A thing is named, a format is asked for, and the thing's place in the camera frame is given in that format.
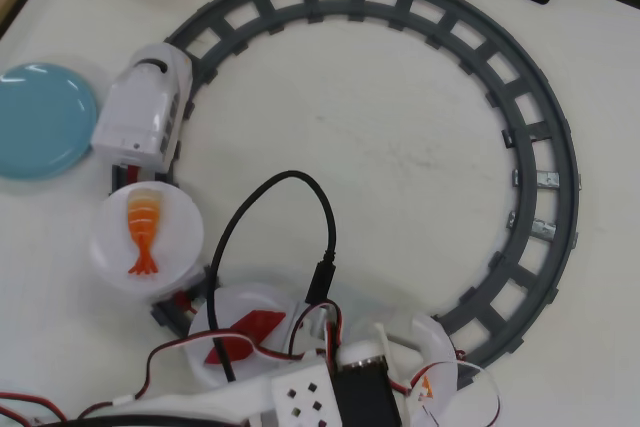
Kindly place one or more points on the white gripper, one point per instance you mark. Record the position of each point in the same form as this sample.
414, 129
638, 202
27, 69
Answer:
434, 342

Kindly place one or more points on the salmon nigiri sushi toy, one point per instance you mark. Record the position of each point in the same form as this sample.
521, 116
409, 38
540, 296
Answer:
426, 388

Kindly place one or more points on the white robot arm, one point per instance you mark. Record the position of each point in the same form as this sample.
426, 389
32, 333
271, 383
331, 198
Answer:
200, 402

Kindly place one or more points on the red tuna nigiri sushi toy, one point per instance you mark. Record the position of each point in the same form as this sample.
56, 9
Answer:
260, 322

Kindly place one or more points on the orange shrimp nigiri sushi toy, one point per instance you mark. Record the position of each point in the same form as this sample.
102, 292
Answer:
145, 222

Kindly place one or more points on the white Shinkansen toy locomotive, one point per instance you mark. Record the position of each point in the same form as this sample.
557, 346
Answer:
132, 112

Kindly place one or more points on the blue round dish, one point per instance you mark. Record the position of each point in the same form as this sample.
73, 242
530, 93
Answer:
40, 122

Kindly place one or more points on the white round plate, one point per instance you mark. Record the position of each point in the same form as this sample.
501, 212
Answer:
180, 237
441, 342
220, 307

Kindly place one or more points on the silver foil tape strip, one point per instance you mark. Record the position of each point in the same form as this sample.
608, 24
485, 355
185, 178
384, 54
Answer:
545, 228
548, 180

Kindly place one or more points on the white train wagon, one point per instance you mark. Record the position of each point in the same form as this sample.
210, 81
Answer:
197, 279

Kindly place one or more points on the grey circular toy train track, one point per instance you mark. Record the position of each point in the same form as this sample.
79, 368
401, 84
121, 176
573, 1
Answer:
500, 42

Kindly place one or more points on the white perforated camera mount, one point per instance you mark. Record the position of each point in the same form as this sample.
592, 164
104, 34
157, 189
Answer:
300, 389

